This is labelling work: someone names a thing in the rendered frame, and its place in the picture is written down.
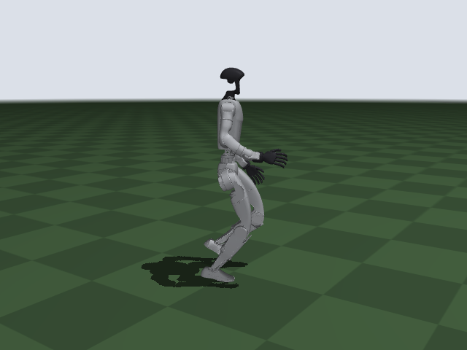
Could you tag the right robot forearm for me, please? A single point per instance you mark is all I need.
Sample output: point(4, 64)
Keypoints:
point(238, 149)

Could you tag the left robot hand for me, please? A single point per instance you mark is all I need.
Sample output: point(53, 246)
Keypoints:
point(253, 171)

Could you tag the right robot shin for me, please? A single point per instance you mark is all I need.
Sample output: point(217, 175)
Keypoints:
point(232, 245)

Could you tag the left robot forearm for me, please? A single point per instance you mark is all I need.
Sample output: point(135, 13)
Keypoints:
point(240, 161)

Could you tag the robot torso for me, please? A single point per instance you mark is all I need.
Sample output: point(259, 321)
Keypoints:
point(227, 160)

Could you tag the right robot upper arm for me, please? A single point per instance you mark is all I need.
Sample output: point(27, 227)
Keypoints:
point(227, 112)

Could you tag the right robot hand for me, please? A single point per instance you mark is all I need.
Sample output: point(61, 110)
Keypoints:
point(271, 156)

